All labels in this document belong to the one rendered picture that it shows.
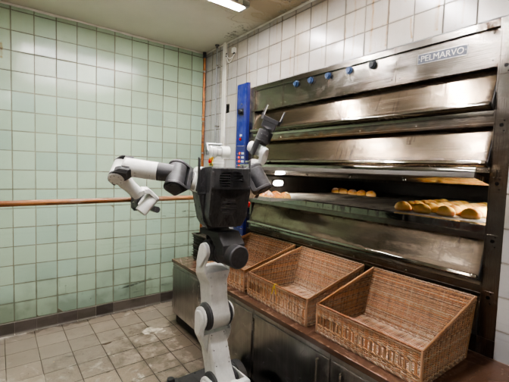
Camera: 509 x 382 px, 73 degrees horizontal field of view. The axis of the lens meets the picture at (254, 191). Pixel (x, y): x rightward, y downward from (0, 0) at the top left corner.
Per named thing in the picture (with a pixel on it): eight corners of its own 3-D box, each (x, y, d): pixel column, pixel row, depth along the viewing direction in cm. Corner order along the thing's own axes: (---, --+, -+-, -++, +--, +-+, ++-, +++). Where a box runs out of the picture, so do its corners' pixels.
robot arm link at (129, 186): (127, 201, 176) (99, 177, 164) (132, 186, 183) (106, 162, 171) (143, 195, 173) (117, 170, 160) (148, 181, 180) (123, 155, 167)
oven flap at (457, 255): (250, 223, 301) (257, 202, 303) (479, 280, 158) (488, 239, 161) (246, 221, 298) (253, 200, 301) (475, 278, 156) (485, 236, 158)
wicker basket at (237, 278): (250, 262, 299) (251, 231, 297) (295, 280, 255) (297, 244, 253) (201, 271, 269) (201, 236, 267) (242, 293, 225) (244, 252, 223)
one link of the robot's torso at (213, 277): (235, 327, 183) (238, 242, 180) (206, 336, 172) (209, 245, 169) (220, 317, 195) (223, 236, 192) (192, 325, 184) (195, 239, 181)
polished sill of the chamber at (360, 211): (257, 198, 304) (257, 193, 303) (489, 232, 160) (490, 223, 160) (251, 198, 300) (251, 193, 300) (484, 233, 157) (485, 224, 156)
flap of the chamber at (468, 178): (238, 169, 289) (257, 173, 301) (474, 177, 146) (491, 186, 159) (238, 166, 289) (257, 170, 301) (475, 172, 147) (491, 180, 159)
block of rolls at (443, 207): (438, 205, 246) (438, 198, 246) (519, 214, 208) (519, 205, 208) (390, 209, 210) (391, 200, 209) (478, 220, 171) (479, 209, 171)
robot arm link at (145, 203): (129, 205, 187) (136, 208, 178) (142, 190, 191) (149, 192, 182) (144, 217, 193) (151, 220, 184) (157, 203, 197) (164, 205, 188)
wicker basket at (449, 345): (370, 311, 204) (373, 265, 202) (475, 354, 159) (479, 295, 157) (313, 332, 175) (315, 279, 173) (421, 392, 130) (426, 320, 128)
